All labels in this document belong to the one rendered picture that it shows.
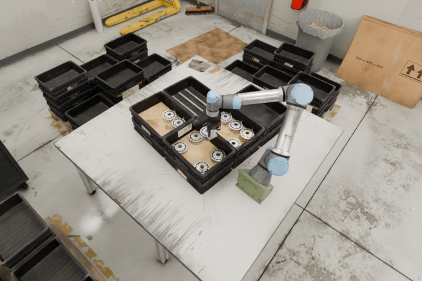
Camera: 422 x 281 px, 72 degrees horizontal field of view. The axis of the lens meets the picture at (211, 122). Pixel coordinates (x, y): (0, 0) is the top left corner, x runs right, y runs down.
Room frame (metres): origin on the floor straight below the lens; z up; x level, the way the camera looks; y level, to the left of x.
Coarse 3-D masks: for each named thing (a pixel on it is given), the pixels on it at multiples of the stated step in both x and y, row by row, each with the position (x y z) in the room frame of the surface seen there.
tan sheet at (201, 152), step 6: (186, 138) 1.35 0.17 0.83; (192, 144) 1.29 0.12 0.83; (198, 144) 1.30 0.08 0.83; (204, 144) 1.30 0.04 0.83; (210, 144) 1.30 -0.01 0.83; (192, 150) 1.24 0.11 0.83; (198, 150) 1.25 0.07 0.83; (204, 150) 1.25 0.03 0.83; (210, 150) 1.25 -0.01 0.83; (186, 156) 1.19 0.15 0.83; (192, 156) 1.19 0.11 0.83; (198, 156) 1.19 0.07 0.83; (204, 156) 1.20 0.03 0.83; (192, 162) 1.14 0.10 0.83; (210, 162) 1.15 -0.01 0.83
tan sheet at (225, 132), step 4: (228, 124) 1.51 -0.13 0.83; (220, 128) 1.46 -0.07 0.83; (224, 128) 1.47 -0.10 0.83; (228, 128) 1.47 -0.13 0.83; (244, 128) 1.48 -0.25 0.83; (220, 132) 1.42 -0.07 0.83; (224, 132) 1.42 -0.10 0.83; (228, 132) 1.43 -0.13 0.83; (232, 132) 1.43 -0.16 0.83; (224, 136) 1.39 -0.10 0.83; (228, 136) 1.39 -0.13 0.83; (232, 136) 1.39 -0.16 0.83; (236, 136) 1.39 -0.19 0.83; (240, 140) 1.35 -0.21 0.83
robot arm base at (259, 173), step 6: (258, 162) 1.11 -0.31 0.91; (252, 168) 1.09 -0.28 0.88; (258, 168) 1.07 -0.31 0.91; (264, 168) 1.06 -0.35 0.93; (252, 174) 1.03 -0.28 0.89; (258, 174) 1.03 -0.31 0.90; (264, 174) 1.03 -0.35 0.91; (270, 174) 1.04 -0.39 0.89; (258, 180) 1.00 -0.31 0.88; (264, 180) 1.00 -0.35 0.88; (270, 180) 1.02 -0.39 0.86
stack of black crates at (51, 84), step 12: (48, 72) 2.31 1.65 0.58; (60, 72) 2.40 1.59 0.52; (72, 72) 2.45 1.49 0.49; (84, 72) 2.33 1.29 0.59; (48, 84) 2.23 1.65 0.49; (60, 84) 2.12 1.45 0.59; (72, 84) 2.20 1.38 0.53; (84, 84) 2.29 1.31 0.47; (48, 96) 2.13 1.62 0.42; (60, 96) 2.08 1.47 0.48; (72, 96) 2.17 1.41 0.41; (84, 96) 2.27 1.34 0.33; (60, 108) 2.04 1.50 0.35
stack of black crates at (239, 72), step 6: (240, 60) 3.04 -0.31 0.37; (228, 66) 2.90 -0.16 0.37; (234, 66) 3.02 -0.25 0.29; (240, 66) 3.03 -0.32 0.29; (246, 66) 2.97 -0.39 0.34; (252, 66) 2.93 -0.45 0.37; (234, 72) 2.93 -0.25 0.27; (240, 72) 2.94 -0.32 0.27; (246, 72) 2.95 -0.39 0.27; (252, 72) 2.91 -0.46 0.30; (246, 78) 2.82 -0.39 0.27; (252, 78) 2.83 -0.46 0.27
